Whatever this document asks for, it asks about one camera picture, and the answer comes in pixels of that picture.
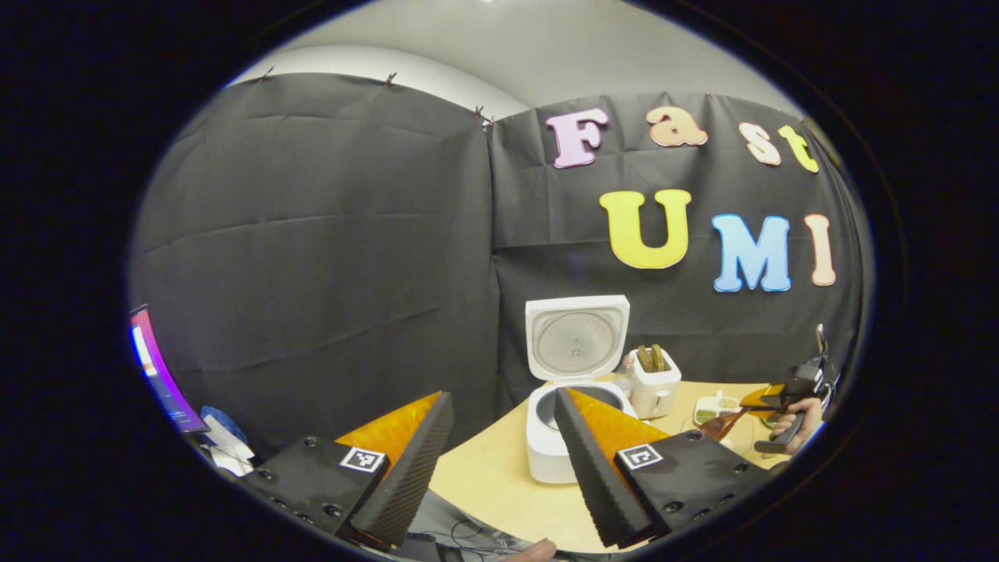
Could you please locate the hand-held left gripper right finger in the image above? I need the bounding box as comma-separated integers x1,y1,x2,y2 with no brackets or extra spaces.
553,386,773,550

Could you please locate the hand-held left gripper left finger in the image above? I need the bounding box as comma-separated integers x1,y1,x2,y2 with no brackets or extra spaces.
242,390,456,547

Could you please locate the brown wooden spoon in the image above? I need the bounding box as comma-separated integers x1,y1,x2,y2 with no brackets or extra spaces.
698,407,752,443

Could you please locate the white rice cooker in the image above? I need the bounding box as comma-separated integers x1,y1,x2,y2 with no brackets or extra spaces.
524,294,640,486

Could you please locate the white divided grain dish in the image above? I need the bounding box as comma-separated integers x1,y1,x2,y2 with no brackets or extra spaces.
692,392,743,427

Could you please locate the white toaster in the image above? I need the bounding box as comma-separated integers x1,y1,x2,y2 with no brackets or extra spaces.
627,349,683,421

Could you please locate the white paper stack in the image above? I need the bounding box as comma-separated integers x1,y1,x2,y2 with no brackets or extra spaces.
204,433,257,477

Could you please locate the blue cloth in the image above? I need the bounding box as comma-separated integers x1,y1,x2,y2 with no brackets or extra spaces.
200,405,249,447

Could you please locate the black backdrop cloth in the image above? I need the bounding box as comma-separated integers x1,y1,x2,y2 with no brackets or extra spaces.
127,72,871,461

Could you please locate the computer monitor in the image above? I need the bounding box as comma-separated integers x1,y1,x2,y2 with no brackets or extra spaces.
128,304,209,435

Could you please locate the bundle of black cables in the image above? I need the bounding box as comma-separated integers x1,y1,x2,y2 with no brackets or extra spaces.
404,511,551,561

